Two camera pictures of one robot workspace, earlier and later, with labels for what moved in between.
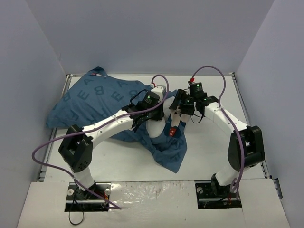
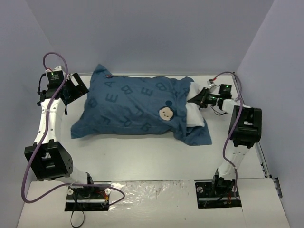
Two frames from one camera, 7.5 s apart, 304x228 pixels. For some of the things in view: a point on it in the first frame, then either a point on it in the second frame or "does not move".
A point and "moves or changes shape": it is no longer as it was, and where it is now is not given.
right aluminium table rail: (277, 185) does not move
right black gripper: (178, 102) -> (203, 99)
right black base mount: (211, 194) does not move
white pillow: (155, 128) moves or changes shape
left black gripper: (158, 114) -> (77, 83)
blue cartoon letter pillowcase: (95, 96) moves or changes shape
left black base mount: (95, 198) does not move
